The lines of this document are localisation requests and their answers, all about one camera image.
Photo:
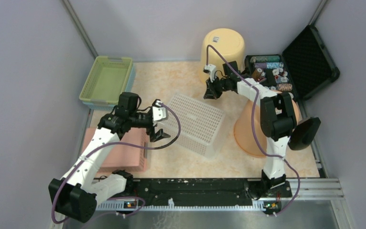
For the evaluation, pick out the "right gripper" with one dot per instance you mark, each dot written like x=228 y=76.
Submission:
x=211 y=92

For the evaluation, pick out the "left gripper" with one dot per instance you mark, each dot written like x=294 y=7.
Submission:
x=158 y=135

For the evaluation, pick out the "white mesh plastic basket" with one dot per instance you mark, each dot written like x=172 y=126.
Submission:
x=204 y=128

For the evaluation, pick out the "pink plastic basket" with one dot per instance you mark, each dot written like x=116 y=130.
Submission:
x=120 y=157

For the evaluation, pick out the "orange capybara bucket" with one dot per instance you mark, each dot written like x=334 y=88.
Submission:
x=243 y=132

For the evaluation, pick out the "yellow capybara bucket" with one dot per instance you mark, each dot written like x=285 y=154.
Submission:
x=229 y=43

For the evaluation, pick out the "blue basket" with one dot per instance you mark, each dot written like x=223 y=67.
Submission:
x=132 y=77

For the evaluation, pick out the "green plastic basket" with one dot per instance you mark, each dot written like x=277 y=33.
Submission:
x=105 y=79

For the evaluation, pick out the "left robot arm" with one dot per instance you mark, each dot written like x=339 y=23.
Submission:
x=75 y=195

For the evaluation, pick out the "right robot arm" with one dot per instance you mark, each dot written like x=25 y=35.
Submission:
x=277 y=121

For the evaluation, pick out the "brown cylinder in case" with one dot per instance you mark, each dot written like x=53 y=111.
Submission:
x=258 y=74

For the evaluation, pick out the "black open tool case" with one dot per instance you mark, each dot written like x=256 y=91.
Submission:
x=304 y=68

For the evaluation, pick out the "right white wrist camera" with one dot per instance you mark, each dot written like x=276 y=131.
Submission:
x=210 y=69

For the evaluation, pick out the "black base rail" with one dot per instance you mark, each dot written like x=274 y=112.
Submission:
x=219 y=194

